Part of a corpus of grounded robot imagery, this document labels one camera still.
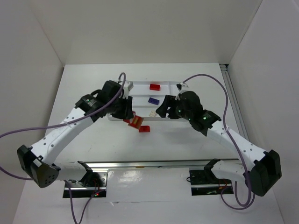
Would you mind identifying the red arched lego block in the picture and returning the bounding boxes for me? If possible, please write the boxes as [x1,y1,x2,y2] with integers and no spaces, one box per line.
[123,111,136,124]

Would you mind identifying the white lego plate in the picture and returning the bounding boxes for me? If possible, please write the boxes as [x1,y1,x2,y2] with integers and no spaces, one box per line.
[149,111,157,117]

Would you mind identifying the orange lego plate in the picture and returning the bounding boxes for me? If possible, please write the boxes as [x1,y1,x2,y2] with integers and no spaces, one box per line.
[128,115,144,129]

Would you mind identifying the blue lego plate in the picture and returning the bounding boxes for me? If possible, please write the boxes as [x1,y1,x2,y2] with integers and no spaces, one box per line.
[148,98,160,105]

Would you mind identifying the red curved lego brick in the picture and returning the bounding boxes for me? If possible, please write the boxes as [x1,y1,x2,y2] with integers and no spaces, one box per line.
[139,126,150,133]

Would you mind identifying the red lego plate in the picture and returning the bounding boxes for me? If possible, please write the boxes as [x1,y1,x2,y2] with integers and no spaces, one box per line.
[149,84,160,91]

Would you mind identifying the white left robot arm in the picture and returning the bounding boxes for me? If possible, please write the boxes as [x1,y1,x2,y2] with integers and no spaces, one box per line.
[17,80,134,188]

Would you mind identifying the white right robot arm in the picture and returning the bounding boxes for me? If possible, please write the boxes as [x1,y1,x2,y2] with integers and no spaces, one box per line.
[156,91,282,196]

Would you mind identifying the white compartment tray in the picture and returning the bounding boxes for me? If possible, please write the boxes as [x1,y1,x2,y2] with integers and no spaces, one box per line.
[107,80,187,121]

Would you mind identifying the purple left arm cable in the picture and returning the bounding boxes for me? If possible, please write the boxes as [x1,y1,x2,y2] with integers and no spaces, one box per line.
[0,72,128,224]

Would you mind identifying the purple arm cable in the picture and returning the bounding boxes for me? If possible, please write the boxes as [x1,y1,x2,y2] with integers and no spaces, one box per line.
[0,72,128,224]
[182,74,256,210]

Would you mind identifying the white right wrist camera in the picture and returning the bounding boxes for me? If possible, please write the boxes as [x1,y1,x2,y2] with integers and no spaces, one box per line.
[176,82,189,94]

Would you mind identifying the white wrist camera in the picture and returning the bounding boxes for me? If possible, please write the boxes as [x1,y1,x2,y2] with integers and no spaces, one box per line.
[176,82,189,94]
[119,81,134,98]

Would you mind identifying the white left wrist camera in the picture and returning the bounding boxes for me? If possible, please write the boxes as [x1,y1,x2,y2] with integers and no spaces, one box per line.
[119,81,134,98]

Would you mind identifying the aluminium side rail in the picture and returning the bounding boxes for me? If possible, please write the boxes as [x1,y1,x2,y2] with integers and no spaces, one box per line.
[219,64,248,140]

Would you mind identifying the aluminium front rail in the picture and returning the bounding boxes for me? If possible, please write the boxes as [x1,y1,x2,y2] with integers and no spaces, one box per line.
[77,159,241,170]

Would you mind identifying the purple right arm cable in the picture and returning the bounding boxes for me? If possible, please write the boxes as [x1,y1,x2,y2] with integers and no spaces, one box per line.
[182,74,256,210]

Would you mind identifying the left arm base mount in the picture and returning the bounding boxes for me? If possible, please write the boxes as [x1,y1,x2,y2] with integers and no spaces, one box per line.
[67,169,108,198]

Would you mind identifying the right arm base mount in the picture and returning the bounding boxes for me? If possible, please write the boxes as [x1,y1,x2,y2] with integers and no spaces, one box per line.
[186,170,233,196]

